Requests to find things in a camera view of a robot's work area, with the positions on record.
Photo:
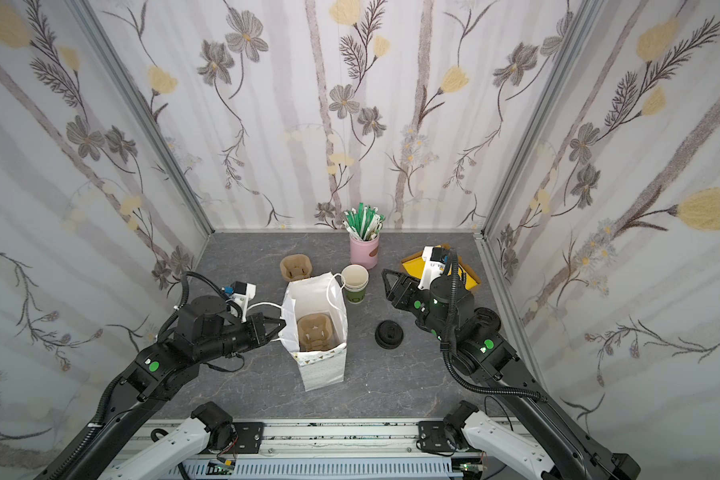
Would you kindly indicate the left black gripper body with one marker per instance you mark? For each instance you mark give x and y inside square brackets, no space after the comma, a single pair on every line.
[254,330]

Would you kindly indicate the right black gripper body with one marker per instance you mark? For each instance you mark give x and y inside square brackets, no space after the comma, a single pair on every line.
[405,293]

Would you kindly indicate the brown pulp cup carrier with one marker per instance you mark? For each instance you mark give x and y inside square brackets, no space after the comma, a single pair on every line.
[316,333]

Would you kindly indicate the white cartoon paper gift bag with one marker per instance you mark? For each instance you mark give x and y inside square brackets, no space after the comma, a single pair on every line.
[321,294]

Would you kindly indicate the black cup lid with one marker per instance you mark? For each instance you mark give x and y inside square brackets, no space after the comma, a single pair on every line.
[487,324]

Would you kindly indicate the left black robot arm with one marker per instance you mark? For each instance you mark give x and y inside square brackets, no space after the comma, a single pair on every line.
[152,379]

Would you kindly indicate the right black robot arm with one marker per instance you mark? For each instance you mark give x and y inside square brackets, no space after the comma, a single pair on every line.
[482,361]

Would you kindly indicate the brown cardboard tray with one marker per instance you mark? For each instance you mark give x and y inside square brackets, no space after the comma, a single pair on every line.
[411,264]

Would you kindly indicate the stack of black lids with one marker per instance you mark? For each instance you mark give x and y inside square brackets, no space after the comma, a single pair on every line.
[389,334]

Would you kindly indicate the stacked green paper cups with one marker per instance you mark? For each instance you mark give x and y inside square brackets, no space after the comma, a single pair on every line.
[355,280]

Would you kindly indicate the pink cup holder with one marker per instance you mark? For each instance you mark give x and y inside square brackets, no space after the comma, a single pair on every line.
[364,253]

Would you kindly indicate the green white straw bundle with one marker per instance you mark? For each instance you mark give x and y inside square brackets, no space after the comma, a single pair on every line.
[364,222]

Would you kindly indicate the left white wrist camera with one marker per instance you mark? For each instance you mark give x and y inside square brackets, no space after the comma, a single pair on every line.
[241,293]

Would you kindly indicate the aluminium mounting rail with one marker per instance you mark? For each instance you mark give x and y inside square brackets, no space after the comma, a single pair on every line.
[352,449]

